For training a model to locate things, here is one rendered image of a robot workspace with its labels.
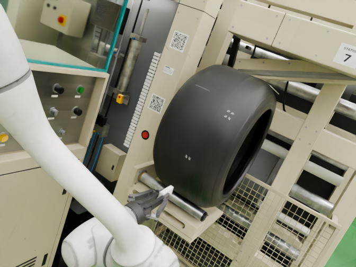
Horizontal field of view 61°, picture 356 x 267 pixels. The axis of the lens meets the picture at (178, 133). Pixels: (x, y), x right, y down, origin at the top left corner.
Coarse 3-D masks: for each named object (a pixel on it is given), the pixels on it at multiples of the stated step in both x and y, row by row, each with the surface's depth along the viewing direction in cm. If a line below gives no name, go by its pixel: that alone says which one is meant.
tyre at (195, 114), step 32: (192, 96) 111; (224, 96) 108; (256, 96) 110; (160, 128) 116; (192, 128) 107; (224, 128) 104; (256, 128) 153; (160, 160) 117; (192, 160) 108; (224, 160) 106; (192, 192) 115; (224, 192) 134
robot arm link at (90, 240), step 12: (84, 228) 75; (96, 228) 75; (72, 240) 72; (84, 240) 72; (96, 240) 73; (108, 240) 72; (72, 252) 71; (84, 252) 71; (96, 252) 72; (72, 264) 71; (84, 264) 71; (96, 264) 74
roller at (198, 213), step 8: (144, 176) 136; (152, 176) 137; (152, 184) 134; (160, 184) 133; (176, 200) 128; (184, 200) 128; (184, 208) 127; (192, 208) 126; (200, 208) 126; (200, 216) 124
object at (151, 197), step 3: (156, 192) 103; (150, 195) 100; (153, 195) 101; (144, 198) 97; (147, 198) 98; (150, 198) 99; (153, 198) 101; (156, 198) 103; (138, 201) 95; (141, 201) 95; (144, 201) 96; (147, 201) 98; (150, 201) 100
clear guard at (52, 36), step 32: (0, 0) 88; (32, 0) 95; (64, 0) 104; (96, 0) 115; (128, 0) 127; (32, 32) 100; (64, 32) 110; (96, 32) 122; (64, 64) 115; (96, 64) 130
